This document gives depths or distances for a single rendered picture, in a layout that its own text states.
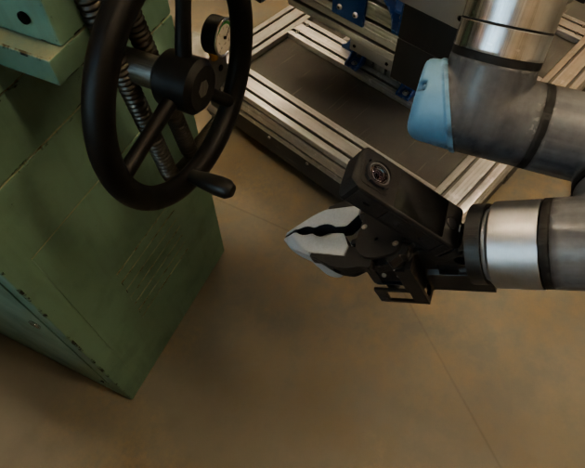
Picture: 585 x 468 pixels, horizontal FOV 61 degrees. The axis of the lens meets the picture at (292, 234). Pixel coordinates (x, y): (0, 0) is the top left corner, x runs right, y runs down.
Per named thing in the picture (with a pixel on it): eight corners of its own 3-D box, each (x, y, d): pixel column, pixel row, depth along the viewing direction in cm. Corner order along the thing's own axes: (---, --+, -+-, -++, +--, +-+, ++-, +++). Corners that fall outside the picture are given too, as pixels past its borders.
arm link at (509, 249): (533, 255, 37) (542, 173, 41) (469, 254, 39) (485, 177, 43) (548, 307, 41) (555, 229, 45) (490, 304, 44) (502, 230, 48)
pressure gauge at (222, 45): (220, 74, 84) (214, 32, 77) (200, 68, 85) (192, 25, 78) (238, 52, 87) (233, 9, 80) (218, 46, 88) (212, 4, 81)
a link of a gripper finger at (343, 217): (305, 262, 58) (378, 263, 53) (280, 231, 54) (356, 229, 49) (314, 240, 59) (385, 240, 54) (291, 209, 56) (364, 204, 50)
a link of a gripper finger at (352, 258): (310, 275, 50) (392, 278, 45) (304, 266, 49) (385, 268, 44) (325, 238, 52) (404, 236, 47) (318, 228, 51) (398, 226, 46)
